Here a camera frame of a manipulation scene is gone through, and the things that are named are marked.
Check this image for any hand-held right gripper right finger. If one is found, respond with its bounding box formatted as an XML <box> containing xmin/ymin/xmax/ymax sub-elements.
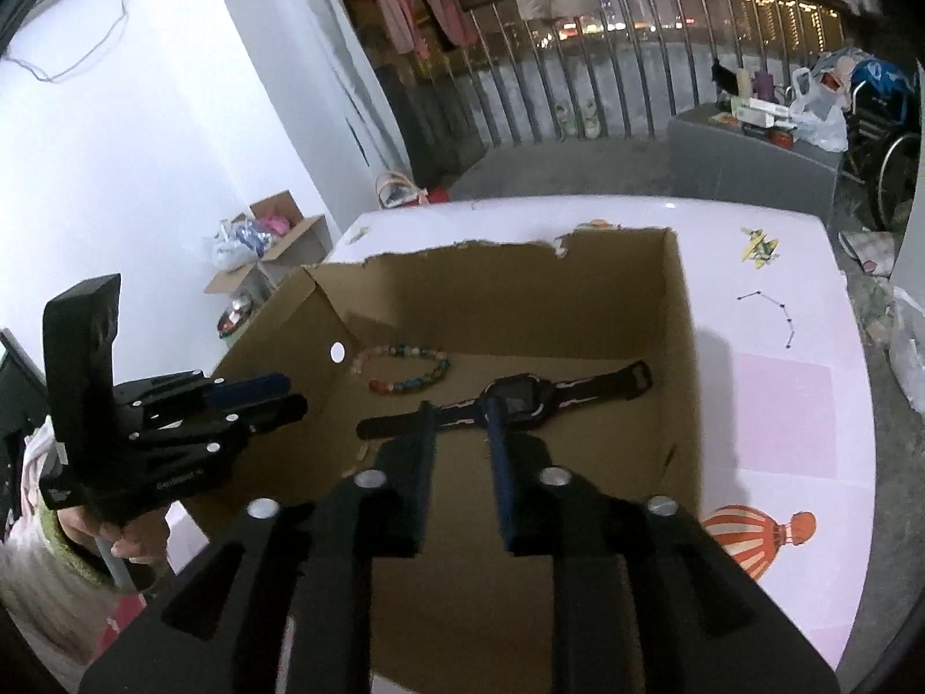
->
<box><xmin>483</xmin><ymin>397</ymin><xmax>843</xmax><ymax>694</ymax></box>

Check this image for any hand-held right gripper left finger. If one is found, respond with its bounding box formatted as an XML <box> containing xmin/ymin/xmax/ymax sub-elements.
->
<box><xmin>79</xmin><ymin>401</ymin><xmax>439</xmax><ymax>694</ymax></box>

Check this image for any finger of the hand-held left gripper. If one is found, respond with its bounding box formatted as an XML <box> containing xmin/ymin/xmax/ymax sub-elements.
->
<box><xmin>134</xmin><ymin>394</ymin><xmax>308</xmax><ymax>474</ymax></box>
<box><xmin>116</xmin><ymin>370</ymin><xmax>294</xmax><ymax>420</ymax></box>

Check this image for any dark purple smart watch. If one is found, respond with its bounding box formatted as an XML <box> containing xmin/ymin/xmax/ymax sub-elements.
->
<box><xmin>356</xmin><ymin>360</ymin><xmax>653</xmax><ymax>442</ymax></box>

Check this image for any multicolour bead bracelet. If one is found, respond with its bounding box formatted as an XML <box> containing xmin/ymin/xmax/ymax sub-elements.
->
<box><xmin>351</xmin><ymin>345</ymin><xmax>453</xmax><ymax>397</ymax></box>

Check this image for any large brown cardboard box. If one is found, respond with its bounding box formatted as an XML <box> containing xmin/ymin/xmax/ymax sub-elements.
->
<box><xmin>169</xmin><ymin>226</ymin><xmax>702</xmax><ymax>694</ymax></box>

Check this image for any person's left forearm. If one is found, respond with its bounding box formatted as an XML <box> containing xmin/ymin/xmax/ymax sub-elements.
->
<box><xmin>0</xmin><ymin>499</ymin><xmax>146</xmax><ymax>688</ymax></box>

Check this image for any person's left hand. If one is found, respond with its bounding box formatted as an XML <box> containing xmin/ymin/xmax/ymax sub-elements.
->
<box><xmin>58</xmin><ymin>504</ymin><xmax>171</xmax><ymax>563</ymax></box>

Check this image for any metal trash bin green liner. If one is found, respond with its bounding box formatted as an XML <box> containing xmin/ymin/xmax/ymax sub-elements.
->
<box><xmin>217</xmin><ymin>294</ymin><xmax>257</xmax><ymax>348</ymax></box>

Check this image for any open printed cardboard box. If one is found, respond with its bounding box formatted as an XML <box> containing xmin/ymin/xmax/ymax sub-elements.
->
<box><xmin>204</xmin><ymin>190</ymin><xmax>335</xmax><ymax>295</ymax></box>

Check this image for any pink and blue cloth bundle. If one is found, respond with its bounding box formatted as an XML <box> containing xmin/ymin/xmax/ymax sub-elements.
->
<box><xmin>231</xmin><ymin>209</ymin><xmax>290</xmax><ymax>250</ymax></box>

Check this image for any white curtain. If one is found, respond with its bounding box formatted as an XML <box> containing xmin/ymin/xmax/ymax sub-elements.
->
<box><xmin>318</xmin><ymin>14</ymin><xmax>407</xmax><ymax>175</ymax></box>

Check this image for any grey cabinet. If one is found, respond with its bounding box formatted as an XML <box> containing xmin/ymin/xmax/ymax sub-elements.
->
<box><xmin>665</xmin><ymin>105</ymin><xmax>843</xmax><ymax>222</ymax></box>

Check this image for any patterned paper sheet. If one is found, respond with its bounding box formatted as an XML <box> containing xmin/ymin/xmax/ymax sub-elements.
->
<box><xmin>838</xmin><ymin>227</ymin><xmax>897</xmax><ymax>276</ymax></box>

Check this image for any white flat box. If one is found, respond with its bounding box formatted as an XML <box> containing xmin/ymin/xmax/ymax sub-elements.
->
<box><xmin>733</xmin><ymin>97</ymin><xmax>792</xmax><ymax>124</ymax></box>

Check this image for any metal balcony railing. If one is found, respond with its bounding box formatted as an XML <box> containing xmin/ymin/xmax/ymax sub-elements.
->
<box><xmin>434</xmin><ymin>0</ymin><xmax>846</xmax><ymax>153</ymax></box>

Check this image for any wheelchair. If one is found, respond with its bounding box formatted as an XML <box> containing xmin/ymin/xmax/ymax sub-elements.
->
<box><xmin>838</xmin><ymin>47</ymin><xmax>922</xmax><ymax>232</ymax></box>

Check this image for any blue bag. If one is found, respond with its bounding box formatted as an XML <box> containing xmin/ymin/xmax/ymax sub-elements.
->
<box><xmin>849</xmin><ymin>58</ymin><xmax>912</xmax><ymax>113</ymax></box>

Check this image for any wall cable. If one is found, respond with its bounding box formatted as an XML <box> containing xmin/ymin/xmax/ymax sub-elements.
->
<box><xmin>7</xmin><ymin>0</ymin><xmax>146</xmax><ymax>84</ymax></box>

